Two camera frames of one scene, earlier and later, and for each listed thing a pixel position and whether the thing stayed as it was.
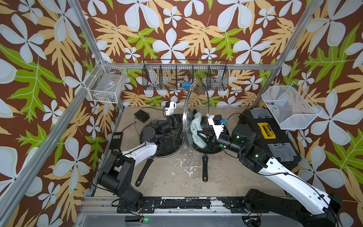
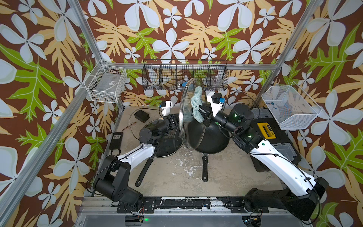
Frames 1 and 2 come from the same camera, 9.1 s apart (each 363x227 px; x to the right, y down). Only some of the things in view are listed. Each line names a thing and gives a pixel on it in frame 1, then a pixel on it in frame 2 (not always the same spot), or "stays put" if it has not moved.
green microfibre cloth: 195,126 → 196,101
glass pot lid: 168,139 stays put
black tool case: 276,142 stays put
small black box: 142,116 stays put
